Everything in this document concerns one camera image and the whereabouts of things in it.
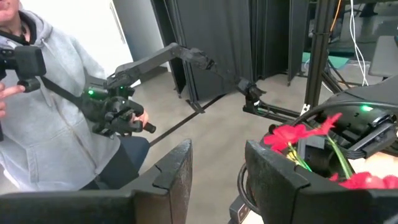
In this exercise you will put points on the person's hand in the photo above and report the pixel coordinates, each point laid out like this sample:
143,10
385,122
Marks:
9,93
143,118

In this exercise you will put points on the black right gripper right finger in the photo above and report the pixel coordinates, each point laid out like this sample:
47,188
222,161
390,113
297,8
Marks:
280,196

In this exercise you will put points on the white cabinet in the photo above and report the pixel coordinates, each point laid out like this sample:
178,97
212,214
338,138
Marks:
93,31

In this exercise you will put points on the teal floor mat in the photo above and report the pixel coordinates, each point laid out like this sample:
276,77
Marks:
340,62

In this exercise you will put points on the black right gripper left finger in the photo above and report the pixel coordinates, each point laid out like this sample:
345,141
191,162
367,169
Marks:
168,193

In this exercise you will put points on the black partition panels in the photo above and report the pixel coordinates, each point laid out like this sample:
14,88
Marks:
217,37

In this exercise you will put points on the person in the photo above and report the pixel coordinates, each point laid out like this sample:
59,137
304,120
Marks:
46,140

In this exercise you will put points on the white frame bracket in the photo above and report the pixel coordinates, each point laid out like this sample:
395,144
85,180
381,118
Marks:
305,109

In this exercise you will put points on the red artificial flower bunch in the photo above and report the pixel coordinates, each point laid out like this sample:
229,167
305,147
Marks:
286,137

